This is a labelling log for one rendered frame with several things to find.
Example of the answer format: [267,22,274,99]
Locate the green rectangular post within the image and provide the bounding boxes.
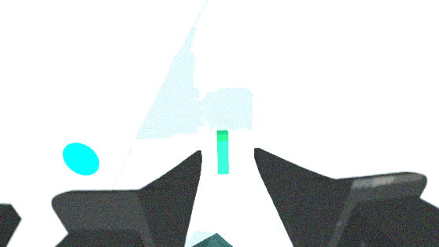
[216,130,229,175]

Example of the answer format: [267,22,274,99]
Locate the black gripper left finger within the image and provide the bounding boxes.
[50,150,202,247]

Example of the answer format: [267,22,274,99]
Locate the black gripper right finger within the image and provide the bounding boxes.
[254,147,429,247]

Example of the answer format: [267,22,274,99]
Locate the cyan circle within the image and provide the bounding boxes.
[62,142,99,175]

